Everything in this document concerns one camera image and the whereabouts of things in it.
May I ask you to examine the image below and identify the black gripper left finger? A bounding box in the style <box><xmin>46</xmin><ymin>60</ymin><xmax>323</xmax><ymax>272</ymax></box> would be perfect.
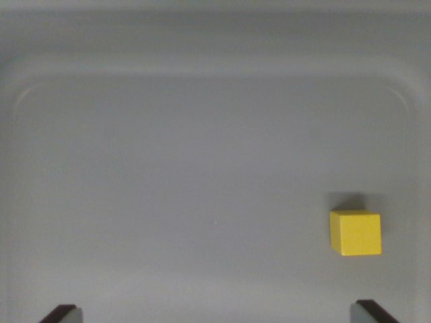
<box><xmin>38</xmin><ymin>303</ymin><xmax>84</xmax><ymax>323</ymax></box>

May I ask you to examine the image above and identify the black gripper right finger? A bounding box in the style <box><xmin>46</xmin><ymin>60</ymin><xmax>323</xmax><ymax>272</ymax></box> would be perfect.
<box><xmin>350</xmin><ymin>299</ymin><xmax>401</xmax><ymax>323</ymax></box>

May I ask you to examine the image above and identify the yellow cube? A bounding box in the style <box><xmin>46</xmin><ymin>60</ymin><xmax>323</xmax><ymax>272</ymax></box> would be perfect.
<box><xmin>329</xmin><ymin>209</ymin><xmax>383</xmax><ymax>257</ymax></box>

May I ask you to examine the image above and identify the grey plastic bin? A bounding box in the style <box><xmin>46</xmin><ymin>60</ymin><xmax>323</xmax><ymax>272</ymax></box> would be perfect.
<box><xmin>0</xmin><ymin>0</ymin><xmax>431</xmax><ymax>323</ymax></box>

